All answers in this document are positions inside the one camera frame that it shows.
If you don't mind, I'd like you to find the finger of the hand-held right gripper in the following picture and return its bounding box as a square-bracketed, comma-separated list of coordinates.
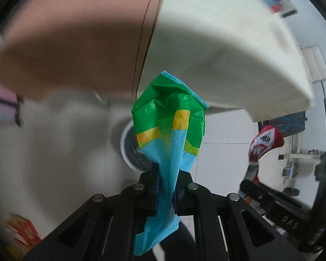
[240, 180, 324, 251]

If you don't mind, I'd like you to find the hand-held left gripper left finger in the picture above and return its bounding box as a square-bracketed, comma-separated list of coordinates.
[24, 170, 160, 261]

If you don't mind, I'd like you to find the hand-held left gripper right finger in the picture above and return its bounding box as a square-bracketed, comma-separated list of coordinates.
[173, 170, 306, 261]

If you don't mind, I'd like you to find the white round bin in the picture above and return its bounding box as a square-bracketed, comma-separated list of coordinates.
[120, 120, 153, 172]

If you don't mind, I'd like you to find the red and white snack wrapper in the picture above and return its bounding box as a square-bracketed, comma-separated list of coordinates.
[244, 125, 285, 188]

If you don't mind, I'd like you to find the green and blue plastic wrapper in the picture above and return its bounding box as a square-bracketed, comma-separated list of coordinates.
[131, 71, 210, 256]

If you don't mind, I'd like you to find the white desk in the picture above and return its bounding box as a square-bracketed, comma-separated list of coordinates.
[281, 149, 322, 178]

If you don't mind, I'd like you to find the dark panel with blue lines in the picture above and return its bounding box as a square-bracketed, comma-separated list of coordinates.
[258, 111, 306, 137]

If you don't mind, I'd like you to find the red and yellow snack packet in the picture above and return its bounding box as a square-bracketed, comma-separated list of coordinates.
[5, 214, 42, 254]

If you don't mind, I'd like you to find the cream table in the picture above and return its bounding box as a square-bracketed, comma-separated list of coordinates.
[137, 0, 316, 123]

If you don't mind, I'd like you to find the brown table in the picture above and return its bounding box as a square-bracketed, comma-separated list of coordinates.
[0, 0, 167, 104]

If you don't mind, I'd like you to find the pink board with black frame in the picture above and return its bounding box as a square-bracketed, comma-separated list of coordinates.
[0, 79, 24, 127]

